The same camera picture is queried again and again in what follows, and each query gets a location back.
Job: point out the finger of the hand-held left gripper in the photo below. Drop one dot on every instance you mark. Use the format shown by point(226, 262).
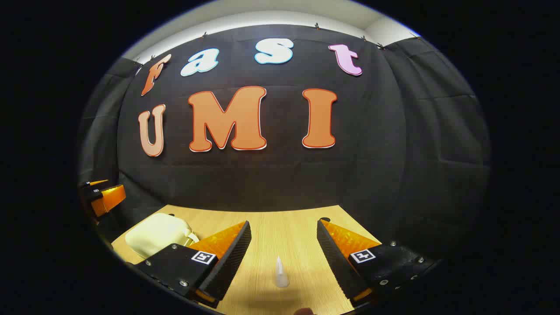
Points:
point(89, 184)
point(109, 199)

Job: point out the black backdrop cloth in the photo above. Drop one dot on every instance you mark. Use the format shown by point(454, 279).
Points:
point(280, 175)

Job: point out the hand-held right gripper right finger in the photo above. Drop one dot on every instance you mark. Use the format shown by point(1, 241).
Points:
point(334, 258)

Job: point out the cream yellow suitcase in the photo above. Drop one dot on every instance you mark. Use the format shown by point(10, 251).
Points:
point(157, 234)

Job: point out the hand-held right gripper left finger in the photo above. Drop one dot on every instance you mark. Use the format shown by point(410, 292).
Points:
point(232, 258)

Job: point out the white squeeze tube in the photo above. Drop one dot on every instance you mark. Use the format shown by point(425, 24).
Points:
point(281, 274)

